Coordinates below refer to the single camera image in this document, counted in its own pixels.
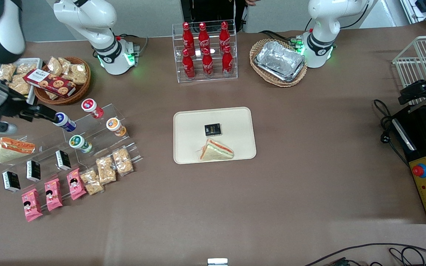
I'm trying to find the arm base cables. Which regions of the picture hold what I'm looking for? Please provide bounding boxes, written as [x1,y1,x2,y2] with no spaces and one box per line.
[259,30,304,49]
[116,34,149,60]

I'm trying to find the red gum bottle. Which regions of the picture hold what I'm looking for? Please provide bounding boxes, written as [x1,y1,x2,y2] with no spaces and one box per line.
[81,98,104,119]

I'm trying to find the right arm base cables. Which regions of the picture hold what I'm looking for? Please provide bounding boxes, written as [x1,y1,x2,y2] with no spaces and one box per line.
[116,34,149,60]

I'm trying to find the grey metal equipment shelf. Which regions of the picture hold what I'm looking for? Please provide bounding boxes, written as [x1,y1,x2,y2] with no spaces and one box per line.
[400,0,426,30]

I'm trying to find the red cookie box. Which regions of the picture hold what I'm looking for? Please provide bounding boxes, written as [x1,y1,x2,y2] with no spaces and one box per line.
[24,69,77,98]

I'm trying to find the blue gum bottle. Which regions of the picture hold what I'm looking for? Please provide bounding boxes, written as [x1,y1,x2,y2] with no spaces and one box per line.
[53,112,77,133]

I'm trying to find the white rectangular snack tray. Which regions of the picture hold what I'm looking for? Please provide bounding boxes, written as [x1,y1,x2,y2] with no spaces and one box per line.
[13,58,43,106]

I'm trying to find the small black box gold print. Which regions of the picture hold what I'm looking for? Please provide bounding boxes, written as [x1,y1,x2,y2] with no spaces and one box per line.
[204,123,222,136]

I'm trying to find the black sealing machine yellow panel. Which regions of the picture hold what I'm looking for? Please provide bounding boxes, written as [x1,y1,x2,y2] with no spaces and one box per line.
[390,103,426,224]

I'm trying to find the clear acrylic bottle rack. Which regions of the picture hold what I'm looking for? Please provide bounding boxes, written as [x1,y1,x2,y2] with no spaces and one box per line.
[172,20,238,83]

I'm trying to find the black power cable with plug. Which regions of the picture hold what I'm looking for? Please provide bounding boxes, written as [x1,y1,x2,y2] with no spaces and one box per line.
[374,99,409,167]

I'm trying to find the orange gum bottle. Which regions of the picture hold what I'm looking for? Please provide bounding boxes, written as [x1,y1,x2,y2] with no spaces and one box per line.
[106,117,127,137]

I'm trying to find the wrapped triangle sandwich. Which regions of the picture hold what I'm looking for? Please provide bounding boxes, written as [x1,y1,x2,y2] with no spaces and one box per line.
[199,139,234,161]
[0,137,36,164]

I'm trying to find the stacked aluminium foil trays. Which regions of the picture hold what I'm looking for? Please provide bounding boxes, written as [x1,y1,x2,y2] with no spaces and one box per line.
[254,41,306,82]

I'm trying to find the black and white small box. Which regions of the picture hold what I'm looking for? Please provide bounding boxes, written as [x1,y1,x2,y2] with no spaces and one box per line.
[2,171,21,192]
[26,160,41,182]
[55,150,72,171]

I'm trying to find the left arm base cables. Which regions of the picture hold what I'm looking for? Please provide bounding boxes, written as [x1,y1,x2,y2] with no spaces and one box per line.
[259,30,304,49]

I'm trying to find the black cables bundle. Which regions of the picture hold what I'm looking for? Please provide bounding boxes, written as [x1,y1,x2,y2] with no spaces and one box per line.
[304,243,426,266]

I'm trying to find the person in black clothing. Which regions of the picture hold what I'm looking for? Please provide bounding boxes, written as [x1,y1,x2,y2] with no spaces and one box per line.
[180,0,260,33]

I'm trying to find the beige plastic tray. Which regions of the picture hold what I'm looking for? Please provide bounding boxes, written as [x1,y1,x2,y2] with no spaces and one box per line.
[173,107,257,164]

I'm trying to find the green gum bottle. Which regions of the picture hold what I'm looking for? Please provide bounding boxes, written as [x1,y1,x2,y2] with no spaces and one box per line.
[69,135,92,154]

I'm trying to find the black clamp mount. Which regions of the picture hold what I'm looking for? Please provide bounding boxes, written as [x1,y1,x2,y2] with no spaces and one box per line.
[398,72,426,106]

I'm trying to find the white wire basket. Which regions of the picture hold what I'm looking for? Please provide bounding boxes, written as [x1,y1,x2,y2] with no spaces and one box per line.
[392,35,426,106]

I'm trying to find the pink snack packet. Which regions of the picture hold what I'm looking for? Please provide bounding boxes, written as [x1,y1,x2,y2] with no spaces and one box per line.
[21,188,43,222]
[67,168,87,201]
[44,178,64,212]

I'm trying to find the red cola bottle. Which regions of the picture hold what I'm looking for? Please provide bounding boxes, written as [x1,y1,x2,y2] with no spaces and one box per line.
[182,49,196,80]
[202,47,214,78]
[198,23,210,52]
[222,45,233,77]
[219,21,231,52]
[182,22,195,56]

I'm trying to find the clear acrylic stepped riser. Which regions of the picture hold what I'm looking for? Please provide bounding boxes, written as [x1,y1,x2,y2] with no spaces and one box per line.
[0,127,77,185]
[63,105,143,167]

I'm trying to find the brown wicker basket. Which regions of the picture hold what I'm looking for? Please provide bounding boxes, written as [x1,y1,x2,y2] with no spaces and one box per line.
[34,57,91,106]

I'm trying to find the light wicker basket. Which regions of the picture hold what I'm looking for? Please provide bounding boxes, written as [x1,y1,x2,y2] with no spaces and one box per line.
[250,39,308,88]

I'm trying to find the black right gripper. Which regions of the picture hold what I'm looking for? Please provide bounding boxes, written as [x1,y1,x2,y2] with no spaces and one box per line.
[0,93,58,122]

